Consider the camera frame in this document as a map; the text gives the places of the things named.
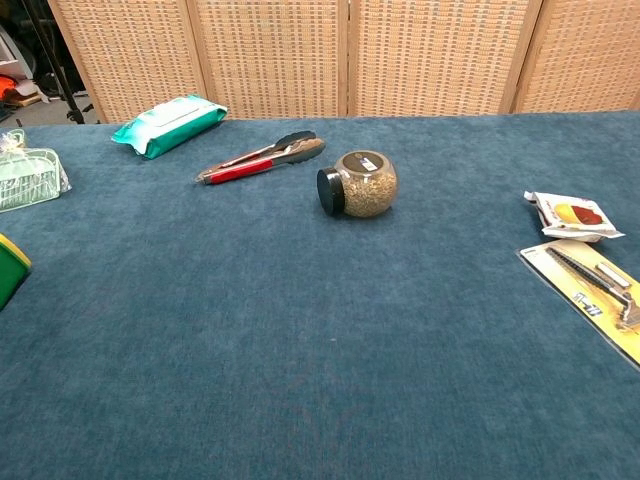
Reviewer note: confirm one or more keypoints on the teal wet wipes pack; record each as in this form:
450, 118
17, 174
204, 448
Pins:
172, 125

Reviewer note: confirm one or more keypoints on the yellow packaged utility knife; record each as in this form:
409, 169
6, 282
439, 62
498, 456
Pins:
590, 285

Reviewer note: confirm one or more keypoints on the white snack packet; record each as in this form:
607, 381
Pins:
575, 215

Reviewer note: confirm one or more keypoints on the yellow plastic box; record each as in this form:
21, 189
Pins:
11, 272

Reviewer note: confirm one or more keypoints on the black tripod stand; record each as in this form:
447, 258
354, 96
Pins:
60, 75

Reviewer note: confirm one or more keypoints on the woven wooden folding screen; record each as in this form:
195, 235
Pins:
400, 55

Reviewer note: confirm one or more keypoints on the round glass jar black lid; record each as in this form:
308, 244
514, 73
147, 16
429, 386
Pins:
367, 187

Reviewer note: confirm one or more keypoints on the green dustpan in plastic bag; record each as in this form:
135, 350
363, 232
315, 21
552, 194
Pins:
30, 175

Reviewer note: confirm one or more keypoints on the blue table mat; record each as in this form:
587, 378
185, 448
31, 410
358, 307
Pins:
320, 325

